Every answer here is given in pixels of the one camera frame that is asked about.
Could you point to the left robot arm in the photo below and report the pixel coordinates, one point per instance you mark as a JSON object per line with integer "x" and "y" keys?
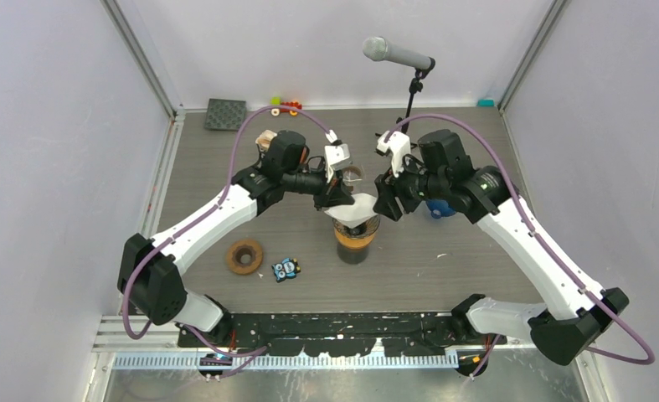
{"x": 151, "y": 273}

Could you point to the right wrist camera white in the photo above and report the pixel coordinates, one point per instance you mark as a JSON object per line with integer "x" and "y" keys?
{"x": 395, "y": 145}

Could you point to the orange coffee filter bag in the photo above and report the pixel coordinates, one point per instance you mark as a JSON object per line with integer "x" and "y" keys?
{"x": 264, "y": 140}

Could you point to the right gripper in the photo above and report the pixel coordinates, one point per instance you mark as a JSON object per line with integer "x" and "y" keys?
{"x": 388, "y": 188}

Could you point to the dark glass carafe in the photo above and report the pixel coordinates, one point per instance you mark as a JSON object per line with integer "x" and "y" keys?
{"x": 352, "y": 256}

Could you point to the dark grey studded plate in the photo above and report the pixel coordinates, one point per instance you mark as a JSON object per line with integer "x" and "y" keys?
{"x": 224, "y": 115}

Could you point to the white paper coffee filter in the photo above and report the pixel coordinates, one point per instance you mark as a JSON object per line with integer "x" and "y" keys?
{"x": 352, "y": 215}

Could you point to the blue owl toy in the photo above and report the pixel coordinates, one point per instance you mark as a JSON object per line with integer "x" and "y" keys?
{"x": 288, "y": 268}

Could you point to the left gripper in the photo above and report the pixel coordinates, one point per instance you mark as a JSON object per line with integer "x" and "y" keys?
{"x": 334, "y": 193}

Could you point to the teal block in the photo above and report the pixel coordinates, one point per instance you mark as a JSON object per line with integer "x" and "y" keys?
{"x": 486, "y": 103}

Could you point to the grey ribbed dripper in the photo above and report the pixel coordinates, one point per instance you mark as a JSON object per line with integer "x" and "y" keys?
{"x": 362, "y": 230}

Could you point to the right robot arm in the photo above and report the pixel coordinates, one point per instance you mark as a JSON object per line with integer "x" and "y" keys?
{"x": 569, "y": 318}

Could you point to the blue ribbed dripper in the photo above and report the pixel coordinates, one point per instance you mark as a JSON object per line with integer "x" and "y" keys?
{"x": 439, "y": 209}

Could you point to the black microphone tripod stand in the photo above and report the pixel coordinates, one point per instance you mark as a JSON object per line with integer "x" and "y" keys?
{"x": 416, "y": 86}

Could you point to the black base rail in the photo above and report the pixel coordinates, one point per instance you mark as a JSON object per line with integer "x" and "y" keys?
{"x": 337, "y": 334}

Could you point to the grey microphone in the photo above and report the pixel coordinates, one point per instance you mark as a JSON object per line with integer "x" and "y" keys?
{"x": 379, "y": 49}

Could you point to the toy train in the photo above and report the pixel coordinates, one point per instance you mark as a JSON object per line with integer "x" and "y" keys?
{"x": 280, "y": 107}

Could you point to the glass carafe with wooden collar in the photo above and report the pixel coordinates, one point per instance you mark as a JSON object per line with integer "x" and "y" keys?
{"x": 352, "y": 176}

